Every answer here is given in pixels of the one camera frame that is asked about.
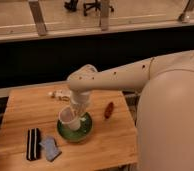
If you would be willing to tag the metal railing post middle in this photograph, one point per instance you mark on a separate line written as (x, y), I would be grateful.
(104, 15)

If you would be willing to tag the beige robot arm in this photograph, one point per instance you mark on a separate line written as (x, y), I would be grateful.
(165, 112)

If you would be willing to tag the blue folded cloth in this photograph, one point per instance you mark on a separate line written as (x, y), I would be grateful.
(50, 147)

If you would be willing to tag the green ceramic bowl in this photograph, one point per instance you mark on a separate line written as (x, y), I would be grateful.
(75, 136)

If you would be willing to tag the black office chair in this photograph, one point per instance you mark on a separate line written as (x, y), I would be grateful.
(72, 6)

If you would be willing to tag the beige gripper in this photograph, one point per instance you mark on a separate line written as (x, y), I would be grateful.
(79, 101)

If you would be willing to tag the small red brown object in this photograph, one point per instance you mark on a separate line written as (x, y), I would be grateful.
(109, 109)

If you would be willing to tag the metal railing post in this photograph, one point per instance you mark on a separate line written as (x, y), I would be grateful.
(37, 17)
(104, 15)
(185, 15)

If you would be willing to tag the metal railing post right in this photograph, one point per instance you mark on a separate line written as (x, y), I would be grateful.
(185, 15)

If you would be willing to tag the metal railing post left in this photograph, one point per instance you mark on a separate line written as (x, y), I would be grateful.
(37, 17)

